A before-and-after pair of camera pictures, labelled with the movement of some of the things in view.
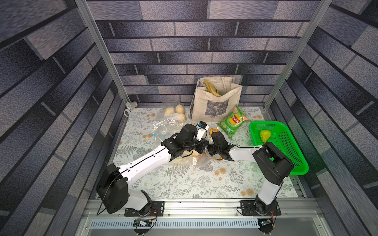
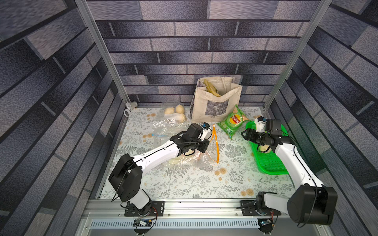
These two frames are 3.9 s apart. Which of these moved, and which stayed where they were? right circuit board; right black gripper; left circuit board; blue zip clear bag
Moved: right black gripper
Stayed: right circuit board; blue zip clear bag; left circuit board
